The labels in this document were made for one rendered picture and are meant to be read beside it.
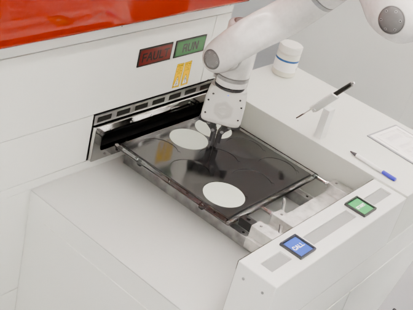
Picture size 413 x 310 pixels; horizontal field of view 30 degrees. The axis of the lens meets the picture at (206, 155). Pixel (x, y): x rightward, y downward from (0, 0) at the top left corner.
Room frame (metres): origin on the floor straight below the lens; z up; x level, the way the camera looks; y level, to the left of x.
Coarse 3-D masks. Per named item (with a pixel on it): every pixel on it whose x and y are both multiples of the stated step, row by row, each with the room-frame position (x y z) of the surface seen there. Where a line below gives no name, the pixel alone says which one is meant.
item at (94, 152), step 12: (192, 96) 1.84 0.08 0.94; (204, 96) 1.88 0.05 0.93; (156, 108) 1.72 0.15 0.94; (168, 108) 1.76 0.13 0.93; (180, 108) 1.80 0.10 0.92; (120, 120) 1.61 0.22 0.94; (132, 120) 1.64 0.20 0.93; (144, 120) 1.68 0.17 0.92; (180, 120) 1.82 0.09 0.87; (96, 132) 1.54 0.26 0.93; (108, 132) 1.58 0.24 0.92; (144, 132) 1.71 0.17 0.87; (96, 144) 1.55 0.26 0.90; (108, 144) 1.60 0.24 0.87; (96, 156) 1.56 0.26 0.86
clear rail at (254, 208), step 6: (306, 180) 1.63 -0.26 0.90; (312, 180) 1.66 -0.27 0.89; (294, 186) 1.59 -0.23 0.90; (300, 186) 1.61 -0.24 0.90; (282, 192) 1.55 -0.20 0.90; (288, 192) 1.56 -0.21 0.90; (270, 198) 1.51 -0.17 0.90; (276, 198) 1.52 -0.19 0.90; (258, 204) 1.47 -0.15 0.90; (264, 204) 1.48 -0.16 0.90; (246, 210) 1.43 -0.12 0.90; (252, 210) 1.44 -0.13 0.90; (234, 216) 1.40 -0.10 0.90; (240, 216) 1.41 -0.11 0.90; (234, 222) 1.38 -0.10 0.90
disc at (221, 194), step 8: (208, 184) 1.50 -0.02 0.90; (216, 184) 1.51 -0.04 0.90; (224, 184) 1.52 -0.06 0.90; (208, 192) 1.47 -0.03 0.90; (216, 192) 1.48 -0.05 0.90; (224, 192) 1.49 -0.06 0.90; (232, 192) 1.50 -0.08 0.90; (240, 192) 1.50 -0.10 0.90; (216, 200) 1.44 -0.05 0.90; (224, 200) 1.45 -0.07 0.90; (232, 200) 1.46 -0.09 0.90; (240, 200) 1.47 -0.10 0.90
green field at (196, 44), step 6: (204, 36) 1.84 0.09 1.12; (180, 42) 1.76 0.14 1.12; (186, 42) 1.78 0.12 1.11; (192, 42) 1.80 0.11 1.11; (198, 42) 1.82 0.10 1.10; (204, 42) 1.84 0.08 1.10; (180, 48) 1.76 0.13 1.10; (186, 48) 1.78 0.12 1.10; (192, 48) 1.80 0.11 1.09; (198, 48) 1.82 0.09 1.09; (180, 54) 1.77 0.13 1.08
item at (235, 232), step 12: (132, 168) 1.60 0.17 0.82; (144, 168) 1.58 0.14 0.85; (156, 180) 1.56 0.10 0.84; (168, 192) 1.53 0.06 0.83; (192, 204) 1.49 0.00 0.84; (204, 216) 1.47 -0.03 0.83; (216, 228) 1.45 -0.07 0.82; (228, 228) 1.43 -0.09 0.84; (240, 228) 1.43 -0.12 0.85; (240, 240) 1.41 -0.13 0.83
